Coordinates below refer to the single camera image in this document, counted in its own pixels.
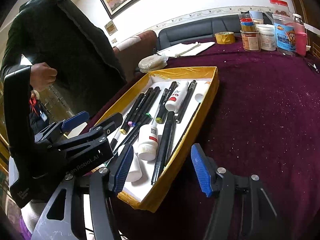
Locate clear gel pen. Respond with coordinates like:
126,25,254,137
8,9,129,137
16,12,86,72
109,113,153,156

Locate yellow cardboard box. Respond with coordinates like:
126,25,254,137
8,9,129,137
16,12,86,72
95,67,219,212

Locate long black marker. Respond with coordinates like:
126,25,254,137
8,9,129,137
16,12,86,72
151,112,175,185

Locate white bottle green label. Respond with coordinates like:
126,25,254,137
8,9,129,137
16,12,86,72
126,153,142,183

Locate black marker green caps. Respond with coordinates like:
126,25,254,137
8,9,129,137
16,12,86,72
156,81,177,124

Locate white spray bottle red label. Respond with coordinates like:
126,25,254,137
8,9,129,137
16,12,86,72
165,81,189,113

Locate black marker yellow cap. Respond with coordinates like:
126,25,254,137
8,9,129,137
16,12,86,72
120,93,144,134

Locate black marker pink cap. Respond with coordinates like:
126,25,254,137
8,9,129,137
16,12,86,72
128,87,159,127

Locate bystander bare hand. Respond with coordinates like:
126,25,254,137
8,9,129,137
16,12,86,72
30,62,57,92

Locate white plastic bag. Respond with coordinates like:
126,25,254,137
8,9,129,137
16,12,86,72
138,55,169,73

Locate brown armchair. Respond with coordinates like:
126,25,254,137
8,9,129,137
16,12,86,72
113,30,157,82

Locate purple velvet tablecloth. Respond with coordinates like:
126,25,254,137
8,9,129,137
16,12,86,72
112,41,319,239

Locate white papers on table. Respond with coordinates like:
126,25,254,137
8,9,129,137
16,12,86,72
157,42,215,58

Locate person in black jacket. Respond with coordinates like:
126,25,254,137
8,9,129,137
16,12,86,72
0,0,127,209

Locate black leather sofa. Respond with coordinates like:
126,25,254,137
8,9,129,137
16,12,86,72
156,15,241,50

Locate yellow tape roll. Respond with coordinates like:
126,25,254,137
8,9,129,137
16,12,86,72
215,31,235,44

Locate clear jar tan label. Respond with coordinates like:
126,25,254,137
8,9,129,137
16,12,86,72
241,31,261,51

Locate nail clipper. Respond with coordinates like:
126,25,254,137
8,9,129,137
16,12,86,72
307,62,319,74

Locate white jar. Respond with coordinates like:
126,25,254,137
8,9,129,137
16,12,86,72
256,24,277,51

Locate pink bottle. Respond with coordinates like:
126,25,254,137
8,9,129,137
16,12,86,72
293,14,307,56

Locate blue cartoon label jar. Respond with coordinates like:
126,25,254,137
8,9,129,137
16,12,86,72
272,14,296,56

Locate red lid jar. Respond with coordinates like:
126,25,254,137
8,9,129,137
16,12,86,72
270,0,290,17

